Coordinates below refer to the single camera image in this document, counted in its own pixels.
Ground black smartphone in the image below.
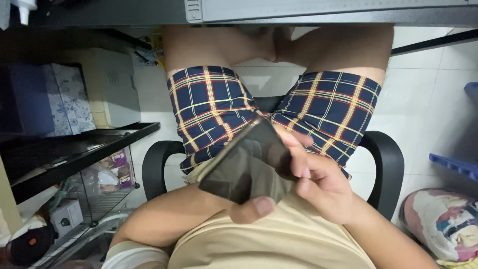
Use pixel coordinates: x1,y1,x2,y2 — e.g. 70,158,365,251
197,117,299,205

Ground colourful cloth bundle in bag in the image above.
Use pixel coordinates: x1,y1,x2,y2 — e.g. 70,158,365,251
398,188,478,264

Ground person's left leg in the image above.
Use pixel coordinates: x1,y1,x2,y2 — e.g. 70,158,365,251
162,25,278,79

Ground person's right leg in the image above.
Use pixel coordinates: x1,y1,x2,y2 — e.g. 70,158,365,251
274,25,395,87

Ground blue plaid shorts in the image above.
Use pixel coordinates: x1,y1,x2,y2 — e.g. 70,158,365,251
167,66,382,180

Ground black office chair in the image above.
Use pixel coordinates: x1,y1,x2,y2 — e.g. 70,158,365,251
142,95,405,222

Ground person's left hand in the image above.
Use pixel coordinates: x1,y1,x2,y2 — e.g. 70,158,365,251
220,196,278,225

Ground blue floral storage box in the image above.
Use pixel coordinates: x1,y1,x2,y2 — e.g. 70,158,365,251
0,63,96,137

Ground blue plastic basket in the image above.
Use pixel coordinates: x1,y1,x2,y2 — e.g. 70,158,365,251
429,82,478,182

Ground black round device orange button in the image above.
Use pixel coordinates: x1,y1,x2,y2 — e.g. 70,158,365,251
7,223,57,267

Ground white computer case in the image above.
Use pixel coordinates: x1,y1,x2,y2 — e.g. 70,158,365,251
63,47,142,129

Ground black wire shelf rack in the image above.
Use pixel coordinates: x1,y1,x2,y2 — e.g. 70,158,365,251
0,122,161,269

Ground person's right hand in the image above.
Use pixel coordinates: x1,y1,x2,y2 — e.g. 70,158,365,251
274,124,360,226

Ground grey cutting mat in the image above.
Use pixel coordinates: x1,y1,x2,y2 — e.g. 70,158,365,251
184,0,478,24

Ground person's leg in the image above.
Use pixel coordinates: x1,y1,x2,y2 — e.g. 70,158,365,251
162,25,278,79
274,25,395,87

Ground beige t-shirt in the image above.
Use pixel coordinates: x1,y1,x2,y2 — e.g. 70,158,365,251
102,170,378,269

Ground white spray bottle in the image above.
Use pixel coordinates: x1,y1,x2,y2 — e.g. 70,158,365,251
11,0,38,26

